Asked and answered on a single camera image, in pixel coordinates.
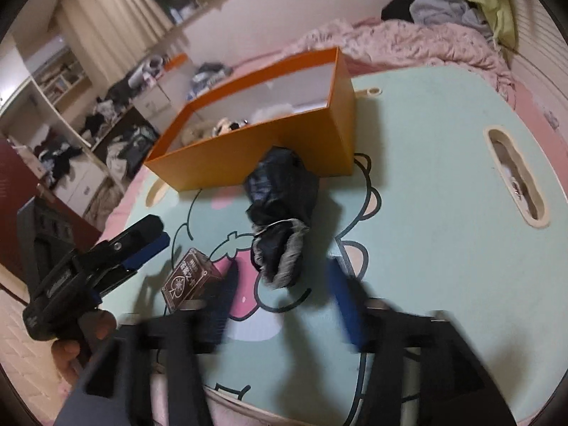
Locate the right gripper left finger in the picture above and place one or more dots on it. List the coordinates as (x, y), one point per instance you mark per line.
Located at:
(213, 317)

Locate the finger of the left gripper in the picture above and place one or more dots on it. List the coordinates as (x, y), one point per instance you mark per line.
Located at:
(128, 268)
(135, 237)

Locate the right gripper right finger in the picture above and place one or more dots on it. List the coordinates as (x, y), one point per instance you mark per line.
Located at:
(351, 300)

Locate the brown playing card box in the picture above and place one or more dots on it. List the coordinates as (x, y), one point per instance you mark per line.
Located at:
(189, 280)

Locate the cartoon mouse figurine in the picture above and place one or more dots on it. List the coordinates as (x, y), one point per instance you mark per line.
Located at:
(226, 125)

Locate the black satin lace cloth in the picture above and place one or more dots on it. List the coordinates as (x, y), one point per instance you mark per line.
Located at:
(283, 194)

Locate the beige fur pompom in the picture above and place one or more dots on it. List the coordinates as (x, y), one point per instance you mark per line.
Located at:
(196, 131)

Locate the white fluffy pompom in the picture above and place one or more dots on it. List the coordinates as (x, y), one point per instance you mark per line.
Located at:
(271, 112)

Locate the person's left hand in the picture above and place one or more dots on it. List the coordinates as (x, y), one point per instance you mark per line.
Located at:
(96, 325)

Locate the white drawer cabinet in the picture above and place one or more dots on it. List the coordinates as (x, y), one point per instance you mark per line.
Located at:
(78, 188)

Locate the orange cardboard box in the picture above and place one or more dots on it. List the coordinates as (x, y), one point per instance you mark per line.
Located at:
(321, 130)

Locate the beige curtain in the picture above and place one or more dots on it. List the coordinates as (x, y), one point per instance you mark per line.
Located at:
(110, 37)

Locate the pink floral blanket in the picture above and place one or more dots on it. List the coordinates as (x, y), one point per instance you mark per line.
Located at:
(374, 45)

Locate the black garment on bed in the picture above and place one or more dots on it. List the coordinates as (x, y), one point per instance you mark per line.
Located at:
(397, 10)

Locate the grey crumpled garment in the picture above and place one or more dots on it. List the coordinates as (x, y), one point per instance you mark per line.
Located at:
(460, 12)

